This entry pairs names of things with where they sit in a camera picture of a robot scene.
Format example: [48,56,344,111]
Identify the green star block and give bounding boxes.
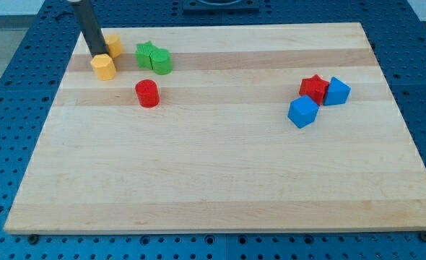
[135,41,157,69]

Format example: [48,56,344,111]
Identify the yellow hexagon block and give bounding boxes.
[90,54,116,81]

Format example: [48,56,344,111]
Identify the green cylinder block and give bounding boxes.
[150,48,173,75]

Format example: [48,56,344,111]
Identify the yellow heart block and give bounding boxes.
[104,34,123,58]

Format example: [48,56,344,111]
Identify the blue cube block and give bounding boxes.
[287,95,319,129]

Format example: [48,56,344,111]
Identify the red star block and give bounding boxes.
[299,74,329,105]

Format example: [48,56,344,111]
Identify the light wooden board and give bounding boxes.
[4,22,426,235]

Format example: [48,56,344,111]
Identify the blue pentagon block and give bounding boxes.
[323,77,351,105]

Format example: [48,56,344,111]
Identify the red cylinder block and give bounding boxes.
[135,79,160,108]

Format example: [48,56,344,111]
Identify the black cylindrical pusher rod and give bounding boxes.
[67,0,109,57]

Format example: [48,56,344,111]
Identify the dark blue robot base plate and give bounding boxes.
[183,0,260,13]

